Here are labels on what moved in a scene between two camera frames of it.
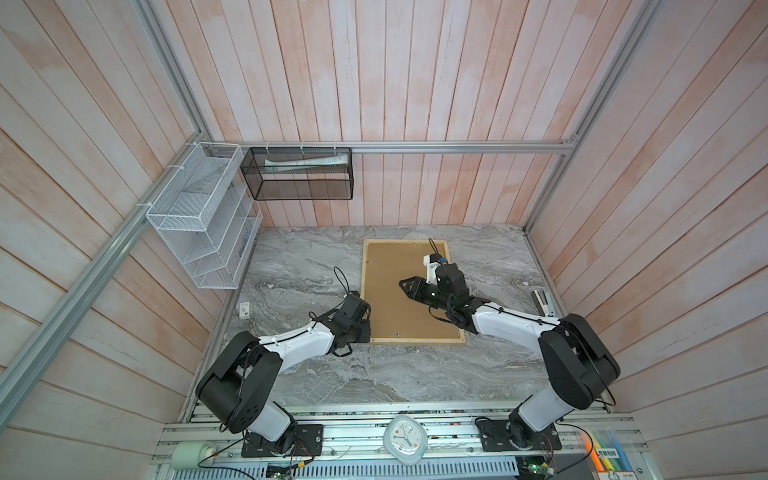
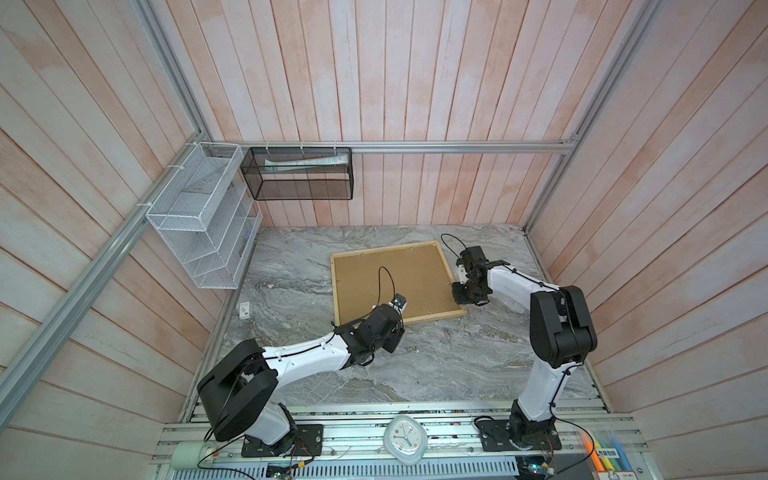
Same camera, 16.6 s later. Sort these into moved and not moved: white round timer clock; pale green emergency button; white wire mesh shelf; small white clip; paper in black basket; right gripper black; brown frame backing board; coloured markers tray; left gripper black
Moved: brown frame backing board; left gripper black; right gripper black
Not moved: paper in black basket; white round timer clock; small white clip; pale green emergency button; white wire mesh shelf; coloured markers tray
